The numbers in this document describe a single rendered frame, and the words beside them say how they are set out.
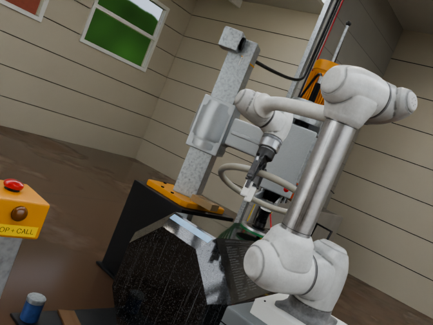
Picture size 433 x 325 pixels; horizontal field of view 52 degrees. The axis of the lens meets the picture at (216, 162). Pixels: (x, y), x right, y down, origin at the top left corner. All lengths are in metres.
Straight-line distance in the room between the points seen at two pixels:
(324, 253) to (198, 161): 2.01
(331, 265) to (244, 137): 1.94
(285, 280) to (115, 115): 8.50
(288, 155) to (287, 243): 1.28
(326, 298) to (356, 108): 0.64
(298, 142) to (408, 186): 4.97
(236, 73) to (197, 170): 0.79
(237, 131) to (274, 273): 2.07
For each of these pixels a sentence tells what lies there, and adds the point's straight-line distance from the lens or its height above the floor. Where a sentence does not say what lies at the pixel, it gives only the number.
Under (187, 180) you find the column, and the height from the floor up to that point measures 0.90.
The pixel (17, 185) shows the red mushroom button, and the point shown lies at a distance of 0.98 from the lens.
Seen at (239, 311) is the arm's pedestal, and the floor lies 0.80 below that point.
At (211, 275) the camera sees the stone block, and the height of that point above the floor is 0.67.
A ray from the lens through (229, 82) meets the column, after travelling 3.43.
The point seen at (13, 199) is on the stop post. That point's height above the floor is 1.08.
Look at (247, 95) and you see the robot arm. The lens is 1.84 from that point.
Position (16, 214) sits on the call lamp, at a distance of 0.94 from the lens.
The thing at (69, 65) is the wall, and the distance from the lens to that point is 8.86.
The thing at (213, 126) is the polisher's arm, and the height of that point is 1.35.
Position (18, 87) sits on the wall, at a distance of 8.49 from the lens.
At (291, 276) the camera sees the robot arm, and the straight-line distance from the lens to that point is 1.46.
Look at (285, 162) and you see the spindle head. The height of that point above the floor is 1.32.
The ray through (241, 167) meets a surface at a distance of 1.91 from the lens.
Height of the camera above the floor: 1.35
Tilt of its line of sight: 4 degrees down
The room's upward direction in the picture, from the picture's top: 22 degrees clockwise
